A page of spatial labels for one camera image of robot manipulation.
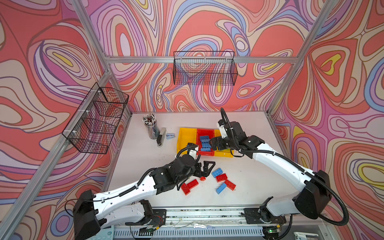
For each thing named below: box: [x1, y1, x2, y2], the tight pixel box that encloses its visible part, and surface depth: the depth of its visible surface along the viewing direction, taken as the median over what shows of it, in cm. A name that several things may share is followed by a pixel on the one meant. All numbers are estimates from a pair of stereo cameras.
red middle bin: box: [196, 128, 215, 157], surface depth 97 cm
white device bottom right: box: [293, 231, 319, 240], surface depth 68 cm
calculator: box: [90, 225, 115, 240], surface depth 69 cm
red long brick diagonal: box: [186, 179, 199, 190], surface depth 85 cm
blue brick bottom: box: [216, 183, 227, 195], surface depth 83 cm
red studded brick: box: [224, 179, 236, 191], surface depth 84 cm
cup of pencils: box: [142, 113, 160, 140], surface depth 97 cm
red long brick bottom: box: [181, 183, 191, 196], surface depth 83 cm
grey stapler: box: [156, 127, 167, 148], surface depth 103 cm
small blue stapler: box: [166, 133, 176, 140], surface depth 106 cm
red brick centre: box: [216, 173, 228, 183], surface depth 88 cm
